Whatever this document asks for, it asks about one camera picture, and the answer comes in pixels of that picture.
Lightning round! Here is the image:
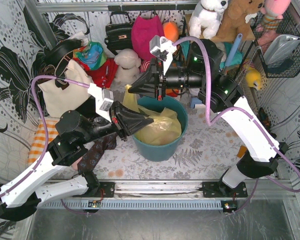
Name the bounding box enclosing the yellow plastic trash bag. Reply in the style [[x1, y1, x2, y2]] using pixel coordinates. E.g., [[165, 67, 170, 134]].
[[123, 84, 182, 146]]

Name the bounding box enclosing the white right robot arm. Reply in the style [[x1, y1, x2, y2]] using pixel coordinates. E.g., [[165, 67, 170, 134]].
[[128, 35, 280, 197]]

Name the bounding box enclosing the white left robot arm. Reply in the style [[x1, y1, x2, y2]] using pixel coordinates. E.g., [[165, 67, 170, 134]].
[[0, 101, 154, 222]]

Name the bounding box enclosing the teal plastic trash bin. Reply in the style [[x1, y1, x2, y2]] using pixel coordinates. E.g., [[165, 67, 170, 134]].
[[132, 96, 188, 162]]

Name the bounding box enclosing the magenta fuzzy bag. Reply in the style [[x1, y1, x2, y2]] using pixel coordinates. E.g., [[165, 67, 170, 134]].
[[131, 15, 165, 61]]

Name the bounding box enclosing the cream canvas tote bag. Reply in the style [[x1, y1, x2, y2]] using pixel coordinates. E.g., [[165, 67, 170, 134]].
[[38, 60, 93, 118]]

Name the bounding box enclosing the pink striped plush doll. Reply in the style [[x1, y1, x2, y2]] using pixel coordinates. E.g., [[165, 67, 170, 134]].
[[140, 60, 151, 73]]

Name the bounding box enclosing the white plush lamb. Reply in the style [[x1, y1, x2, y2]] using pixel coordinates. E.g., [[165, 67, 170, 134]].
[[114, 48, 141, 85]]

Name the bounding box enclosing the red garment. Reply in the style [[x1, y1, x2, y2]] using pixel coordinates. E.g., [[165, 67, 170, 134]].
[[79, 58, 119, 89]]

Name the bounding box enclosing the dark floral necktie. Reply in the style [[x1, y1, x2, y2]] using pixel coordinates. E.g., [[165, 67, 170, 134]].
[[77, 133, 117, 174]]

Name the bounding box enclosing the orange plush toy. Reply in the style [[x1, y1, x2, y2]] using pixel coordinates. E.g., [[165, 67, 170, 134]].
[[162, 21, 179, 42]]

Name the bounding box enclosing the black leather handbag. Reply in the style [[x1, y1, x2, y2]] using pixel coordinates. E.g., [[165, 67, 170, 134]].
[[104, 11, 134, 56]]

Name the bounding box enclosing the pink cloth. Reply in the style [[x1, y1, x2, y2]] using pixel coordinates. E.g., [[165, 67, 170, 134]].
[[71, 159, 81, 171]]

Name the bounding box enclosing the colourful silk scarf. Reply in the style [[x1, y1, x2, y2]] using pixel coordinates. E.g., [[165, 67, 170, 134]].
[[72, 41, 107, 71]]

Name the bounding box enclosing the teal folded cloth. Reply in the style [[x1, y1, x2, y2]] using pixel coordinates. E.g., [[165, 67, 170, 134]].
[[180, 41, 244, 69]]

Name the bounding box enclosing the orange checked towel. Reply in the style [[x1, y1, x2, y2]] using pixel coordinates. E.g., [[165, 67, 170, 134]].
[[27, 117, 59, 166]]

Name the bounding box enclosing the white plush dog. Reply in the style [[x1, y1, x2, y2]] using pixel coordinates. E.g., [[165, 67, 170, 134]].
[[188, 0, 229, 39]]

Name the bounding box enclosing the black hat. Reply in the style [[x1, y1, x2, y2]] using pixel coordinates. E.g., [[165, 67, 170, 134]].
[[44, 39, 82, 65]]

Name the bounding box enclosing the yellow plush duck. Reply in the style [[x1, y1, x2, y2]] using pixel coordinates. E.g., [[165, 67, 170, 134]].
[[243, 61, 262, 91]]

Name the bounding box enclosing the brown teddy bear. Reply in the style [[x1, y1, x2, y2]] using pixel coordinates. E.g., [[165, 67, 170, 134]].
[[216, 0, 265, 41]]

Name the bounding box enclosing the black metal shelf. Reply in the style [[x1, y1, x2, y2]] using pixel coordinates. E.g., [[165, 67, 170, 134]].
[[180, 13, 260, 101]]

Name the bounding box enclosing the purple orange sock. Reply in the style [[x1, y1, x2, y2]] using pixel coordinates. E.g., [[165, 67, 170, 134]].
[[237, 145, 247, 159]]

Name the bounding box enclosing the silver foil pouch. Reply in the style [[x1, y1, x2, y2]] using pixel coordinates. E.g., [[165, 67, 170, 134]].
[[263, 34, 300, 65]]

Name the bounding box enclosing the pink plush toy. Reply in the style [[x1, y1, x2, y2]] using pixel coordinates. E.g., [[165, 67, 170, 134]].
[[257, 0, 291, 30]]

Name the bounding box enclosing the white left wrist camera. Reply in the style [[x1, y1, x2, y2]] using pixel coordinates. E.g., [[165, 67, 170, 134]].
[[87, 83, 114, 122]]

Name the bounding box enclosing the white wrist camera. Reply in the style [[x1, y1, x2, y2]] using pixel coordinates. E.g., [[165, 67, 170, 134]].
[[87, 83, 114, 122], [149, 35, 177, 75]]

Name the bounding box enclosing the blue handled broom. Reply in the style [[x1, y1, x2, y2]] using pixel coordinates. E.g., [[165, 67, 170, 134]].
[[189, 33, 244, 109]]

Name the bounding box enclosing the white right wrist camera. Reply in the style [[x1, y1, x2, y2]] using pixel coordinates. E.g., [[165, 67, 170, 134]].
[[149, 35, 177, 75]]

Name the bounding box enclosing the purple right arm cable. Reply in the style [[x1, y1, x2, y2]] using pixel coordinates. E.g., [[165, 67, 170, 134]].
[[173, 36, 300, 213]]

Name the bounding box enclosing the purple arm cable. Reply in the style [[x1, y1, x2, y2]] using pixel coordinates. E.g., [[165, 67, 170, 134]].
[[0, 75, 91, 218], [173, 36, 300, 213]]

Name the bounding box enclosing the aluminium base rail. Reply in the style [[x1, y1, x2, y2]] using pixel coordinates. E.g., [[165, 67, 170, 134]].
[[41, 179, 296, 212]]

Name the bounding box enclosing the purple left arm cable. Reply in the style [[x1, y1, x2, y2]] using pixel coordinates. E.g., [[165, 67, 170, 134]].
[[0, 75, 91, 218]]

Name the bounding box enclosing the black wire basket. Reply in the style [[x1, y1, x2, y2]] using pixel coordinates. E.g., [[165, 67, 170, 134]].
[[251, 11, 300, 78]]

